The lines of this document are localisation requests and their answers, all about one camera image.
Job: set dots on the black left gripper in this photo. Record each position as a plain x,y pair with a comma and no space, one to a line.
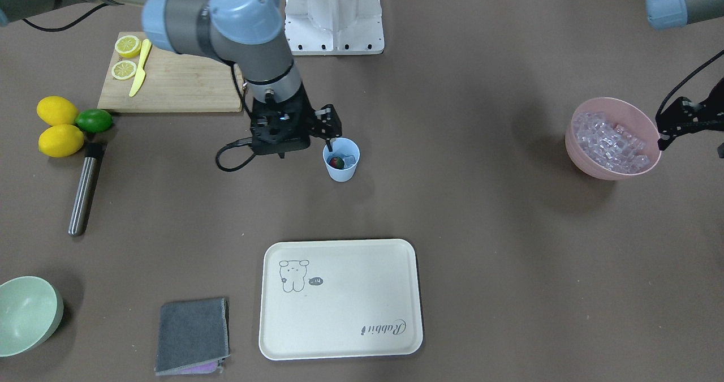
686,116

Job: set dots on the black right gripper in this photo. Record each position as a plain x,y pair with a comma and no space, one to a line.
326,120

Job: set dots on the red strawberry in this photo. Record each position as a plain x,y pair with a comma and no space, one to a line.
337,163

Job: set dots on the ice cube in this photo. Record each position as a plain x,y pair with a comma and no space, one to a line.
349,161

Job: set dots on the clear ice cubes pile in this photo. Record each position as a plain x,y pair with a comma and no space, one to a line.
610,145

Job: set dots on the steel muddler black tip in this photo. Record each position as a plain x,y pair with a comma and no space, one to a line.
94,153

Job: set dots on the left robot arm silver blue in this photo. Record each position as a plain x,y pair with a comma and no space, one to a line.
666,14

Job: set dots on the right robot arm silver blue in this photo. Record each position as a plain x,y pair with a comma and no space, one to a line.
247,34

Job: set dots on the light blue plastic cup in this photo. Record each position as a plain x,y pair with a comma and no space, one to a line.
341,148

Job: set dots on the pink bowl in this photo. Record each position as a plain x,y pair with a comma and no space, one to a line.
616,111

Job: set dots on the wooden cutting board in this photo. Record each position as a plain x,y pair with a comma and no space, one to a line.
173,83

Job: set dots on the cream rabbit tray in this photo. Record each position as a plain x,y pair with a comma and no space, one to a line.
345,298

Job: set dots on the yellow plastic knife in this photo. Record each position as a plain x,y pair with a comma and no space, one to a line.
140,75

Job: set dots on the lemon slice near edge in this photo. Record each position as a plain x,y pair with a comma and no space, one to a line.
128,46

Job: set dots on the green lime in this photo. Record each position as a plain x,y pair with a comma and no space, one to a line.
94,121

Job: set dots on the grey folded cloth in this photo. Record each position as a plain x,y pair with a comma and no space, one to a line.
193,338

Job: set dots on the yellow lemon near muddler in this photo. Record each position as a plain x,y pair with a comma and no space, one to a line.
60,141

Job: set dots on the yellow lemon outer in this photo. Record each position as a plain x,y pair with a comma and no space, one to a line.
57,110

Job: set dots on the mint green bowl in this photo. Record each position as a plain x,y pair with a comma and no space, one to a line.
31,310

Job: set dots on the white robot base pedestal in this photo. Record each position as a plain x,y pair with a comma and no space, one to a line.
334,27

